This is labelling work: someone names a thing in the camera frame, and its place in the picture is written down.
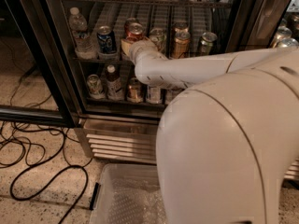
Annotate red coke can front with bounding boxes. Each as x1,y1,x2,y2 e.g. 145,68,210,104
125,22,144,42

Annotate red coke can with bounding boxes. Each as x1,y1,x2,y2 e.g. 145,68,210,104
125,22,144,42
124,17,139,30

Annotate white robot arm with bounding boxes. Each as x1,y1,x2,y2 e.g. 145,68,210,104
129,40,299,224

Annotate blue pepsi can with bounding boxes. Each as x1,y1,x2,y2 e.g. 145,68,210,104
97,25,117,54

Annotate red coke can rear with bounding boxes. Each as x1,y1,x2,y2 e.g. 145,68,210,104
124,17,139,30

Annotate white green soda can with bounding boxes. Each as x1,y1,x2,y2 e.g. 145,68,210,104
149,27,166,53

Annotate clear water bottle middle shelf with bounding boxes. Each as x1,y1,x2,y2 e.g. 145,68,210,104
68,7,96,60

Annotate copper can bottom shelf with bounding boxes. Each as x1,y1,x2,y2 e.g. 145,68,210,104
127,77,143,103

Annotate silver can bottom shelf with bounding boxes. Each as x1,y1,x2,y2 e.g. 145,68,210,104
87,74,105,100

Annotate gold soda can front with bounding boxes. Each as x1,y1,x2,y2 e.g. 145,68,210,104
170,32,191,59

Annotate gold soda can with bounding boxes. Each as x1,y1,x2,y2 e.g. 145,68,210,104
172,21,189,34
170,32,191,59

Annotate gold soda can rear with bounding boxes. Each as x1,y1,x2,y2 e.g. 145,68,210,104
172,21,189,34

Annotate clear water bottle bottom middle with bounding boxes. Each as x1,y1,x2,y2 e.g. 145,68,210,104
165,89,183,105

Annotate steel fridge bottom grille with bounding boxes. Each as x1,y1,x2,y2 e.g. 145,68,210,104
85,117,298,180

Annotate open fridge glass door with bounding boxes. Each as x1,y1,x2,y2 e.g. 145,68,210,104
0,0,78,128

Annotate right fridge glass door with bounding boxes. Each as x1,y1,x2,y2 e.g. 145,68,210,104
222,0,291,52

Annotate brown tea bottle white cap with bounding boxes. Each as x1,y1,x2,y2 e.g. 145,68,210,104
106,64,124,101

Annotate dark juice bottle white label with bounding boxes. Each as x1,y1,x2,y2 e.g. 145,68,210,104
146,86,162,104

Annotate clear plastic storage bin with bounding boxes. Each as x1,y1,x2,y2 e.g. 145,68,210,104
89,164,159,224

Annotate bubble wrap sheet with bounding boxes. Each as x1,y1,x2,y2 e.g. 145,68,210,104
107,178,167,224

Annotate middle wire fridge shelf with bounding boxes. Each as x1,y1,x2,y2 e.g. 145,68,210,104
73,57,134,66

